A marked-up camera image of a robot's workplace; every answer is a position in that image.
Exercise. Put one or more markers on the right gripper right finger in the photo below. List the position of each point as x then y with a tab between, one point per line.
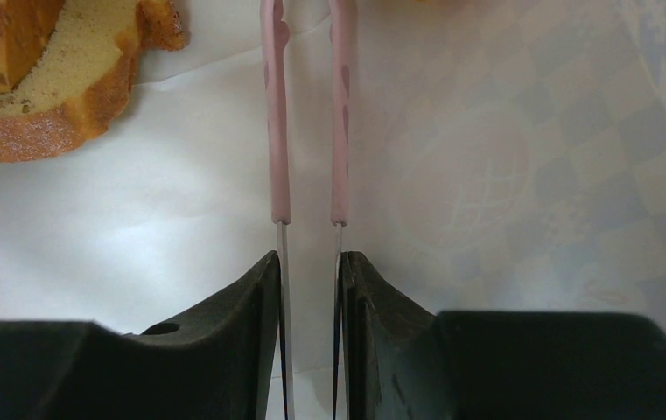
403	362

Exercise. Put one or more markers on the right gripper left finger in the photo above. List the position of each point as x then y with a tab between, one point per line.
211	361

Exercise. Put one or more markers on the brown checkered paper bag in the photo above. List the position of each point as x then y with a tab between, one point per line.
504	156

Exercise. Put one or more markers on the pink metal tongs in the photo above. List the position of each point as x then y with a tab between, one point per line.
275	37

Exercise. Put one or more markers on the small yellow fake bread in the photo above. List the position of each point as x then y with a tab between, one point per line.
67	68

